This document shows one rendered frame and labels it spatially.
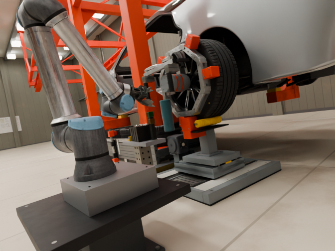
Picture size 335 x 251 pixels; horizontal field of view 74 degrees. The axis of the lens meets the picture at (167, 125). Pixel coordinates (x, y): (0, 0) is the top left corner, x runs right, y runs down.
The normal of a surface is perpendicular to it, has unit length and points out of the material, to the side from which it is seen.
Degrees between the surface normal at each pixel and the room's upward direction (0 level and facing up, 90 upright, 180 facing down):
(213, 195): 90
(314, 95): 90
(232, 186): 90
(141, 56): 90
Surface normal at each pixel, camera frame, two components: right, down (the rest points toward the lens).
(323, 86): -0.75, 0.16
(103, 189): 0.64, -0.07
